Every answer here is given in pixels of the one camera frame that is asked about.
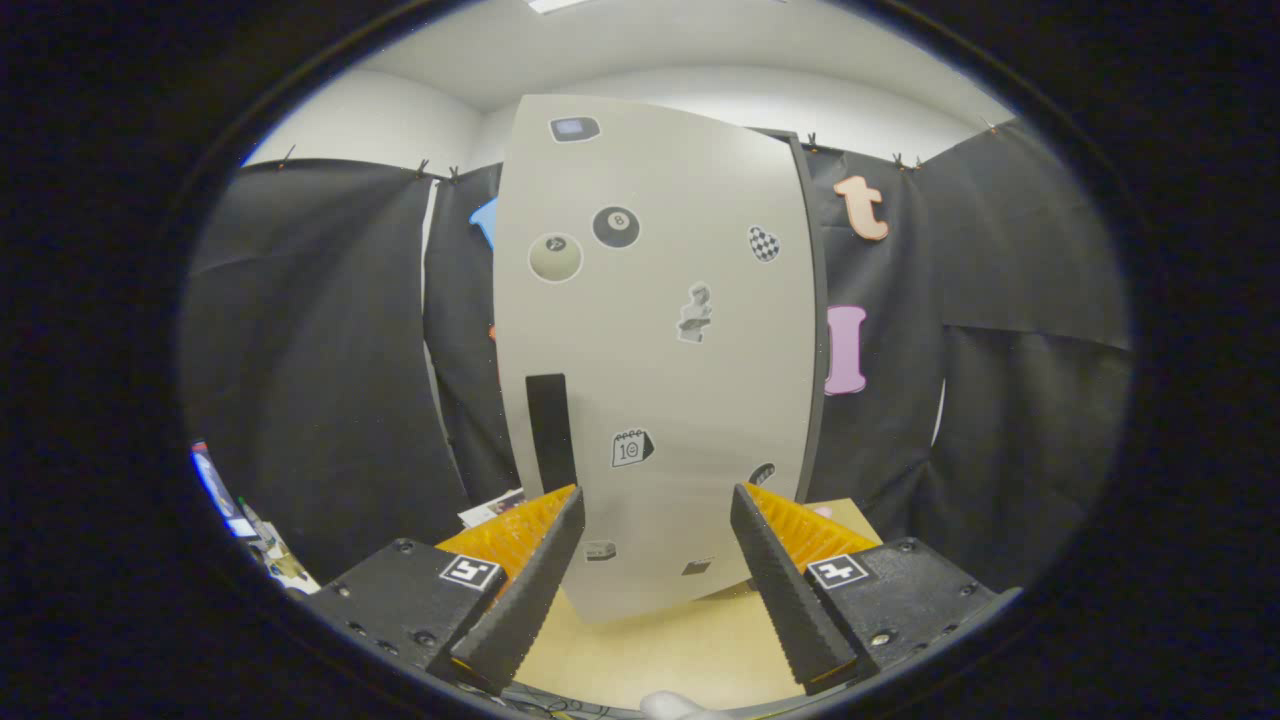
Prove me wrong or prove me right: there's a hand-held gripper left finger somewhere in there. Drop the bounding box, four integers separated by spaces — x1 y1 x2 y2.
305 484 587 693

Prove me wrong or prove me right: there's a grey shoe cabinet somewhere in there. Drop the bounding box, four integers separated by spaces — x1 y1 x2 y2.
745 125 831 601

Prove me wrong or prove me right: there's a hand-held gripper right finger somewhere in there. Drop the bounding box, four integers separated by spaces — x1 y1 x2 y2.
730 482 1023 696

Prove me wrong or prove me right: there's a black cabinet door handle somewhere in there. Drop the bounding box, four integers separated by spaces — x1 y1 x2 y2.
526 373 578 498

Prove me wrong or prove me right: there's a black backdrop cloth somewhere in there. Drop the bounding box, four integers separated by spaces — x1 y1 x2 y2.
178 118 1136 591

